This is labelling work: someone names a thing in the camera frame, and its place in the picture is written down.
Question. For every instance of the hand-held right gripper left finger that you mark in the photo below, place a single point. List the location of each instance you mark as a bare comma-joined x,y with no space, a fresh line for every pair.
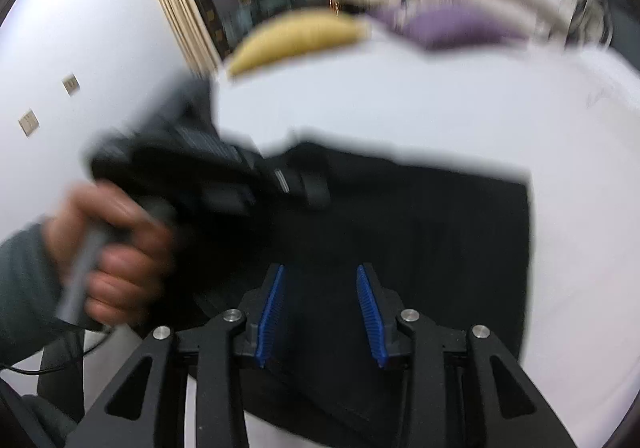
267,323

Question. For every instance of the yellow pillow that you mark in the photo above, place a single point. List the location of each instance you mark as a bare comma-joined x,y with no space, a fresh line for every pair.
300,38

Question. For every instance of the wall socket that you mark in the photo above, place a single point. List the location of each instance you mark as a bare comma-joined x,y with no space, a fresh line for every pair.
28,122
70,84

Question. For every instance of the person's left forearm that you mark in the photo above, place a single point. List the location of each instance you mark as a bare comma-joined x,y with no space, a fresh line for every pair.
30,293

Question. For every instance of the person's left hand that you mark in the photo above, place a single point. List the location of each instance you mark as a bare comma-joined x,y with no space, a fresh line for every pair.
125,273

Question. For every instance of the black denim pants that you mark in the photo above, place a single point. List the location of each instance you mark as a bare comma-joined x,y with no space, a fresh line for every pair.
450,253

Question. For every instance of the bed with white sheet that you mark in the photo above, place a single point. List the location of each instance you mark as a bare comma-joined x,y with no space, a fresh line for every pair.
400,98

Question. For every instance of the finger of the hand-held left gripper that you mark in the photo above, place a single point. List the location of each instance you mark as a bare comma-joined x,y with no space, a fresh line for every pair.
316,183

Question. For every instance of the purple pillow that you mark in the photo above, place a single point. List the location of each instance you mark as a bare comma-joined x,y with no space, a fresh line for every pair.
450,25

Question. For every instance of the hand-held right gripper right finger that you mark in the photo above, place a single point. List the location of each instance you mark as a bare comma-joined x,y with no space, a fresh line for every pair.
372,323

